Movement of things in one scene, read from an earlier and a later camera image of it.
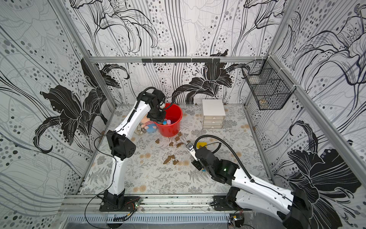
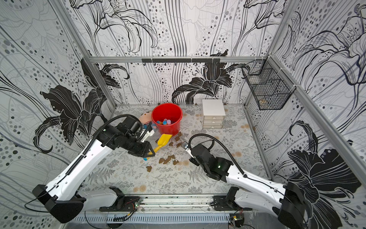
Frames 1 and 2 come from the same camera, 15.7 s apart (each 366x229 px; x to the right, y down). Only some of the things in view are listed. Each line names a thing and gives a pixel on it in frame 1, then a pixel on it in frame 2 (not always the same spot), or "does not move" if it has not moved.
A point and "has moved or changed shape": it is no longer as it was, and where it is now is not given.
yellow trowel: [202, 144] has moved or changed shape
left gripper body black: [154, 114] → [133, 145]
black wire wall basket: [270, 88] does not move
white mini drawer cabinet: [214, 113] does not move
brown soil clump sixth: [177, 145] does not move
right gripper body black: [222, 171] does not move
